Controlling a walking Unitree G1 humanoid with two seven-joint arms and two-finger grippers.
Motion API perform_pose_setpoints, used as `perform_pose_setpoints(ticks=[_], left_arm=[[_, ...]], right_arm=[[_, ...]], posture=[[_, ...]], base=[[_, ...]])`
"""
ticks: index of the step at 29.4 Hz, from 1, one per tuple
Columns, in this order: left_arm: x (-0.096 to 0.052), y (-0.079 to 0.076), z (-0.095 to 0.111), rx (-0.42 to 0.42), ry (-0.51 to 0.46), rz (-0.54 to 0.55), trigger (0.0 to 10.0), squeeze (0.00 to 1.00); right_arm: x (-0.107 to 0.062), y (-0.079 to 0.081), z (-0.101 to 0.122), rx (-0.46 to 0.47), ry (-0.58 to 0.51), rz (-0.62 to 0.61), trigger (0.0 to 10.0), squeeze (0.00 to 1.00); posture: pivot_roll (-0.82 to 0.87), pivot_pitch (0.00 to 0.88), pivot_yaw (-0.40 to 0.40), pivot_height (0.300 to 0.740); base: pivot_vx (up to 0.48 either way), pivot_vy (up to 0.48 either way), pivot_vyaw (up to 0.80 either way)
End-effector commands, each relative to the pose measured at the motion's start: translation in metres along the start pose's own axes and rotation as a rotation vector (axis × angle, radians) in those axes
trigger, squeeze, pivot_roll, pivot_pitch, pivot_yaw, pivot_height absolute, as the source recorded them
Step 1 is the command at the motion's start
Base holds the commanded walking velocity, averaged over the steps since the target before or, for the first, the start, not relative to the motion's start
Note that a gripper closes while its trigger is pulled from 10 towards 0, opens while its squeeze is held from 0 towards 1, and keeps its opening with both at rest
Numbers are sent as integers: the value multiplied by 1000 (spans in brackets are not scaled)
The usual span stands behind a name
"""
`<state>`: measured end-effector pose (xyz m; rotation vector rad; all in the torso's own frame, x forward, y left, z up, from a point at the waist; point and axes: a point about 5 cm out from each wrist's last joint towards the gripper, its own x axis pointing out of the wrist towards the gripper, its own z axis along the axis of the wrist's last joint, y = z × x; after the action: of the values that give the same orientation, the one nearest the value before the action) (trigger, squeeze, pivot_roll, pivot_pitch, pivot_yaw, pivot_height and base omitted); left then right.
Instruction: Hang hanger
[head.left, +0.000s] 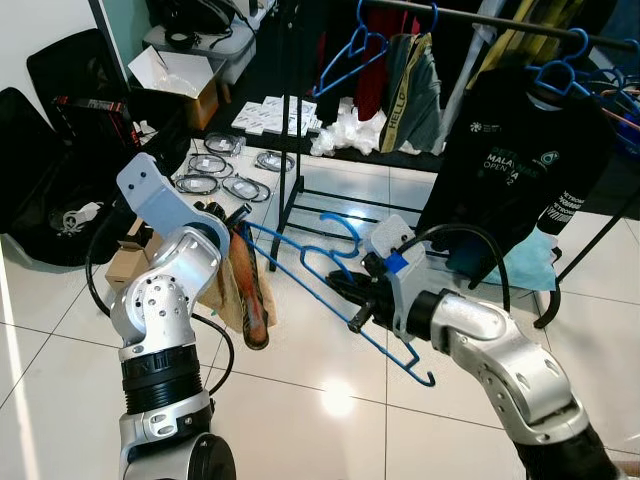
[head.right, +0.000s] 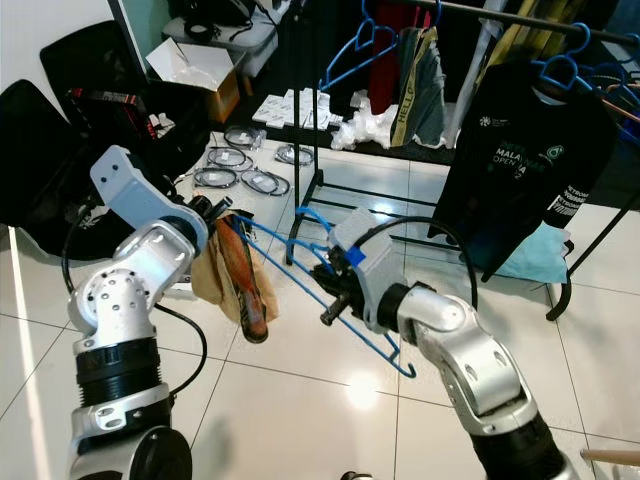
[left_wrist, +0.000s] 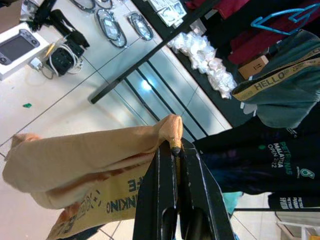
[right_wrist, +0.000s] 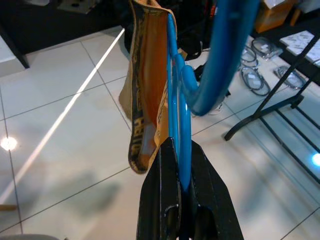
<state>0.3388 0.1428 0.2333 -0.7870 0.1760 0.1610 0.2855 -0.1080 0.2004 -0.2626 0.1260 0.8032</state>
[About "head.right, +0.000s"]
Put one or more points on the red hanging garment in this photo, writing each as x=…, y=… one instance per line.
x=382, y=75

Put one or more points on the white flat packets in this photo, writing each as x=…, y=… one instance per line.
x=285, y=108

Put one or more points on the grey patterned hanging garment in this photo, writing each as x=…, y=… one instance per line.
x=420, y=95

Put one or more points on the black metal clothes rack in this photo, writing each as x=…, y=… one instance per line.
x=310, y=180

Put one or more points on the black printed t-shirt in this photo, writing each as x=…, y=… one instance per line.
x=520, y=200

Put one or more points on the grey side table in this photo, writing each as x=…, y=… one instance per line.
x=220, y=30

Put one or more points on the white open paper box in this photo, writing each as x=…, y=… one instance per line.
x=180, y=65

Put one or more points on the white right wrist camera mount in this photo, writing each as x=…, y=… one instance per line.
x=370, y=245

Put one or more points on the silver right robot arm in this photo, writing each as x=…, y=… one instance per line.
x=470, y=360

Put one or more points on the teal cloth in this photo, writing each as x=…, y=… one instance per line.
x=535, y=255

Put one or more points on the white crumpled plastic bag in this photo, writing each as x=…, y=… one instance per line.
x=360, y=125

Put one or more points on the tan brown garment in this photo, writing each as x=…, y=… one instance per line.
x=245, y=280

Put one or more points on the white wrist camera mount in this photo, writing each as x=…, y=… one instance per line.
x=370, y=245
x=130, y=185

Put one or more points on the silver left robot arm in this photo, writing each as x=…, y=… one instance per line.
x=120, y=300

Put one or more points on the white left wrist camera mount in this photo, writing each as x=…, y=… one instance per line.
x=130, y=185

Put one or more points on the black bag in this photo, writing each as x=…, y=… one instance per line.
x=60, y=130

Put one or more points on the brown cardboard box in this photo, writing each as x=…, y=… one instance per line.
x=225, y=95

